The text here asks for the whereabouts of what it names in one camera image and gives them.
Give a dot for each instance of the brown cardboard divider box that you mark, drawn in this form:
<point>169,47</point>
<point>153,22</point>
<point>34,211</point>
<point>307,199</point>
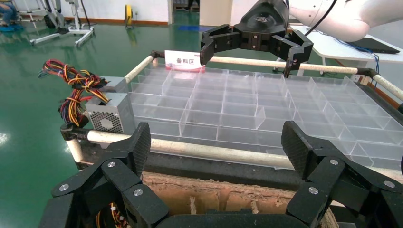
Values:
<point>220,192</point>

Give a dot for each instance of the white padded cart rail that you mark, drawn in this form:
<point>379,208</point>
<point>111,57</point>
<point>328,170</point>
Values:
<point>390,88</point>
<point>189,148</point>
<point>261,63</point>
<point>138,67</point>

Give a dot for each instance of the clear acrylic divider tray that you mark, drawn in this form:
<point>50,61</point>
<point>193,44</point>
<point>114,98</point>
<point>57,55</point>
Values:
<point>239,104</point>

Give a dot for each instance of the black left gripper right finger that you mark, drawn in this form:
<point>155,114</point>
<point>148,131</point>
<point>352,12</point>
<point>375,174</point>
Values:
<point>318,166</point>

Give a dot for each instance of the white red sign card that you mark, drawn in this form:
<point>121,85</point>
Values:
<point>182,61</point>

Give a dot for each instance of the white wheeled metal stand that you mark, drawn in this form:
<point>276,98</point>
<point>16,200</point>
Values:
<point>82,29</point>

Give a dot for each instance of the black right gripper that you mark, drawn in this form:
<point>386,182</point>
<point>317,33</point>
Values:
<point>264,22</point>

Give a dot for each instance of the black laptop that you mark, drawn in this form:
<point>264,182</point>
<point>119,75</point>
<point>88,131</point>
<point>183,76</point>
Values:
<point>377,47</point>

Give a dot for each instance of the white office table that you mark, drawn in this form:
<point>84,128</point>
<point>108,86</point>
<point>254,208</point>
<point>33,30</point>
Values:
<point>330,47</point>

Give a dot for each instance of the person in blue clothes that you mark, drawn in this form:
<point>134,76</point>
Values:
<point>8,12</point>

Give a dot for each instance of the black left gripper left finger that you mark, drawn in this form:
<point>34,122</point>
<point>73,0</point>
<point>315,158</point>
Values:
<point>126,170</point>

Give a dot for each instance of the white padded cart leg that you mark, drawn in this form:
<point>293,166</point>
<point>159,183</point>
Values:
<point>75,154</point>

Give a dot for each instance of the black cart frame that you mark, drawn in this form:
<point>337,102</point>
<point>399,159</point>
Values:
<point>201,165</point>

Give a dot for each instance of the yellow round fan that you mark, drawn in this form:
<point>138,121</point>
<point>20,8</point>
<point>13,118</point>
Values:
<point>128,14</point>

